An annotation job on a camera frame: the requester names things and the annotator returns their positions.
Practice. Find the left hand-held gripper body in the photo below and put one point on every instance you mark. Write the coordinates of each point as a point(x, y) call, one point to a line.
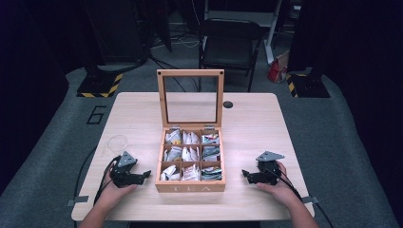
point(124, 172)

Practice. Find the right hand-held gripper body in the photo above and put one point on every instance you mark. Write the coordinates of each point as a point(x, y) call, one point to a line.
point(268, 171)

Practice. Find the person's left hand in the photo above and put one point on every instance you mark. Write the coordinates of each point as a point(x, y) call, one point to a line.
point(114, 192)

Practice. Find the person's right hand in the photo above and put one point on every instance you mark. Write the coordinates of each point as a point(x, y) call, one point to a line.
point(281, 190)

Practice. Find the clear glass cup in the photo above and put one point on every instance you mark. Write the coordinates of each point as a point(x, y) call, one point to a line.
point(117, 144)

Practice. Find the assorted paper tea bags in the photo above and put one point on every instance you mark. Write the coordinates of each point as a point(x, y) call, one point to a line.
point(191, 155)

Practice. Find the grey table edge clamp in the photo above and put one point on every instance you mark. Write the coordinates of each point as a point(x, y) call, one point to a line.
point(310, 199)
point(77, 200)

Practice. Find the wooden tea box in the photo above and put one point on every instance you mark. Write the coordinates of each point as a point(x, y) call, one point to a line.
point(190, 133)

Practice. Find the black round table grommet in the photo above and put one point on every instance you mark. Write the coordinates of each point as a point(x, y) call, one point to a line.
point(227, 104)

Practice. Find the black stand with striped base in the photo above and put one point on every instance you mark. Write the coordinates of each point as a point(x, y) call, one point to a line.
point(100, 80)
point(305, 83)

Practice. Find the red paper bag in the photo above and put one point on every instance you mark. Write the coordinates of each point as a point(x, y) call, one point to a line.
point(278, 69)

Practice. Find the black folding chair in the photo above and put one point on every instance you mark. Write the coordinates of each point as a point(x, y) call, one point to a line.
point(230, 47)

